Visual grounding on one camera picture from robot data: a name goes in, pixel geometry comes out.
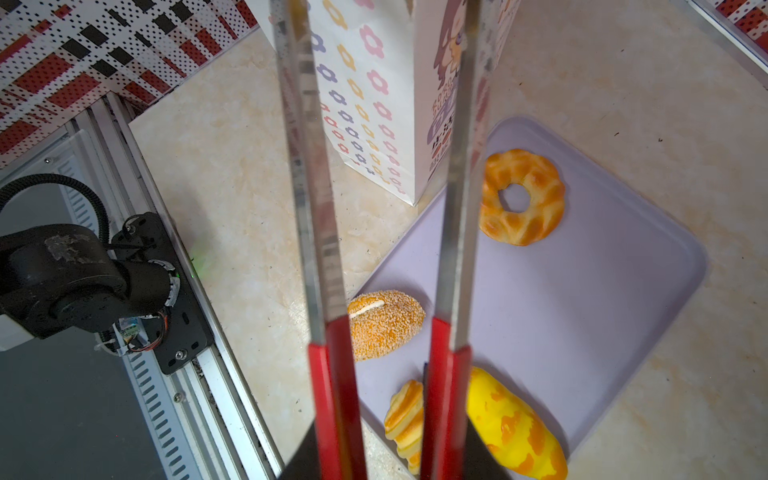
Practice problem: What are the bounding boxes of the red-handled steel tongs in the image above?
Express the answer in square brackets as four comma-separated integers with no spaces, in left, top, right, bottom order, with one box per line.
[268,0,499,480]

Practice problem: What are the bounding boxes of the yellow pear-shaped fake bread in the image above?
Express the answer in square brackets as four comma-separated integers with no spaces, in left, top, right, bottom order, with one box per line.
[467,367,568,480]

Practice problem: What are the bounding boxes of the white flowered paper bag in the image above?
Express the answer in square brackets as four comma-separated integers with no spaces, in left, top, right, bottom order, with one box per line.
[245,0,523,207]

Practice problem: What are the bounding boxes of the sesame-coated fake bread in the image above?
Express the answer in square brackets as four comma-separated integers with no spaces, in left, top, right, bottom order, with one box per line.
[347,290,426,362]

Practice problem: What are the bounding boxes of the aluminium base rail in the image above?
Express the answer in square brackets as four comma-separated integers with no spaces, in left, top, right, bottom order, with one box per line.
[65,93,283,479]

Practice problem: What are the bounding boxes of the large spiral fake bread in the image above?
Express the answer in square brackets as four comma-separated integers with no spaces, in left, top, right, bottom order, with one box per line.
[384,380,425,475]

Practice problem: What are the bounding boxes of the lilac plastic tray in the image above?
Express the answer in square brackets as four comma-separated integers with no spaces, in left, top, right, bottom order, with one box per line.
[347,115,709,480]

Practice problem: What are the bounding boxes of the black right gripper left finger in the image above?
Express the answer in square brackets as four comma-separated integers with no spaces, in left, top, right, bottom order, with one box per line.
[278,423,321,480]

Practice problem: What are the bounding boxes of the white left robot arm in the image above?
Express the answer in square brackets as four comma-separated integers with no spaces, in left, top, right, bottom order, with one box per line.
[1,173,182,353]

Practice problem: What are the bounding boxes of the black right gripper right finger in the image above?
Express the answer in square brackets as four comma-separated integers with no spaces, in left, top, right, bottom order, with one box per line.
[464,425,510,480]

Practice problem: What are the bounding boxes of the ring-shaped fake bread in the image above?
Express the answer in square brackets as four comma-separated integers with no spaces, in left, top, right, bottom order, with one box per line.
[479,149,566,247]

